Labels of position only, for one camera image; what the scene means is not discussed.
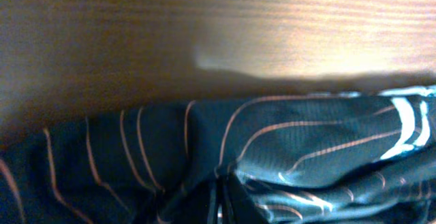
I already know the black orange patterned sports jersey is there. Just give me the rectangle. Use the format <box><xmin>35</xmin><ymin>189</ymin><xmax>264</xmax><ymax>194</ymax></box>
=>
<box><xmin>1</xmin><ymin>86</ymin><xmax>435</xmax><ymax>223</ymax></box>

